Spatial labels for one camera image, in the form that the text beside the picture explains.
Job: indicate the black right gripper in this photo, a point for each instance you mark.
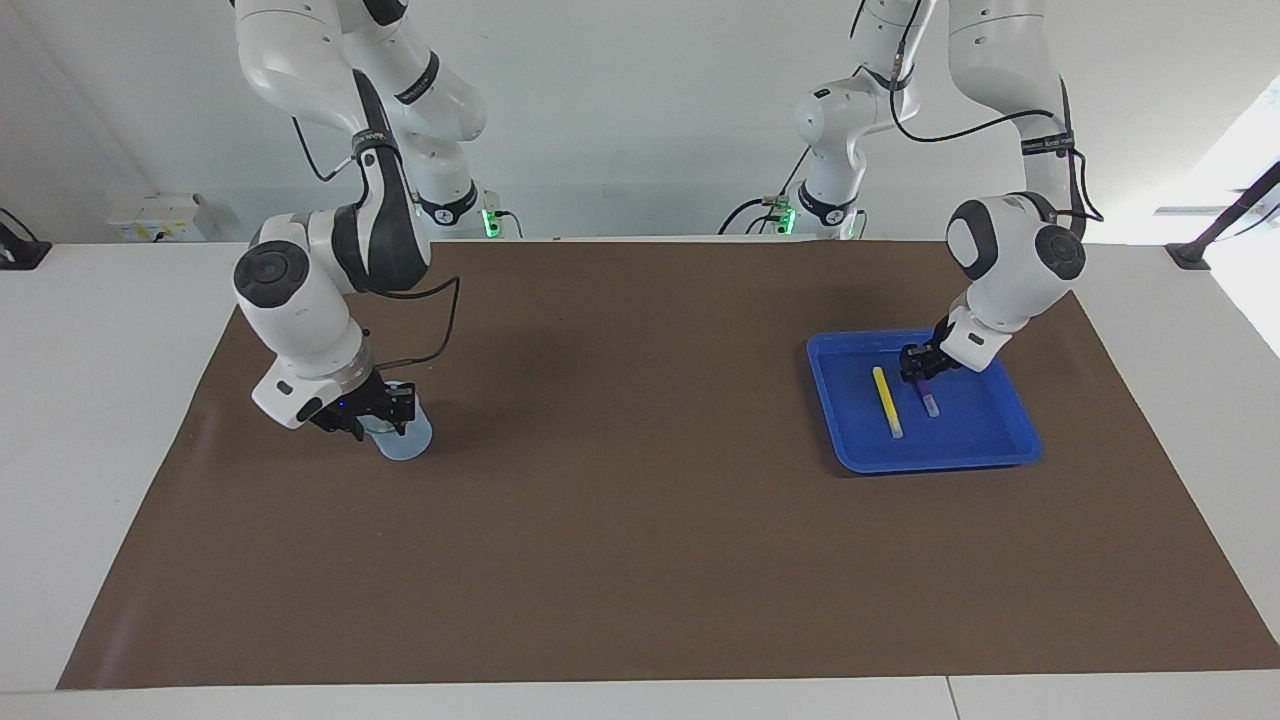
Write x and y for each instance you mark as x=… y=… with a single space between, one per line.
x=360 y=405

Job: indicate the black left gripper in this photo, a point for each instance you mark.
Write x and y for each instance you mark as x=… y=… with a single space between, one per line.
x=935 y=355

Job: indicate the purple marker pen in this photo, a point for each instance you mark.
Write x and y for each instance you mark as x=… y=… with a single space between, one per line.
x=931 y=402

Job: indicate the translucent plastic cup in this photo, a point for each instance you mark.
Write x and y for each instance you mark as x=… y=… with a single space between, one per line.
x=410 y=447

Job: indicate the yellow marker pen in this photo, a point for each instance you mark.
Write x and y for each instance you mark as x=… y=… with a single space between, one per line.
x=885 y=400

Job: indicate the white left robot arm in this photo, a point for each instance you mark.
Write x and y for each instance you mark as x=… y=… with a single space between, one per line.
x=1010 y=260

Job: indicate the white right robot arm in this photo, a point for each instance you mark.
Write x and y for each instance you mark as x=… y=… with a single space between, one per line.
x=300 y=310

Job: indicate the blue plastic tray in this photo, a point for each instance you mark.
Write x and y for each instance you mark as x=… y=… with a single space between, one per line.
x=980 y=430

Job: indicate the black stand with pole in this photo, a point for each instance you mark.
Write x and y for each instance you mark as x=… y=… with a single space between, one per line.
x=1190 y=255

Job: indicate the brown table mat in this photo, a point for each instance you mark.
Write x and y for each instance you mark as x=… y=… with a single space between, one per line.
x=640 y=560

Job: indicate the black table clamp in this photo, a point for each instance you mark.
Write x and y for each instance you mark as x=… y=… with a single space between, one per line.
x=20 y=252

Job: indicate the white wall socket box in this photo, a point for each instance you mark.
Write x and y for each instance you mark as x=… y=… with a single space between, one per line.
x=160 y=215

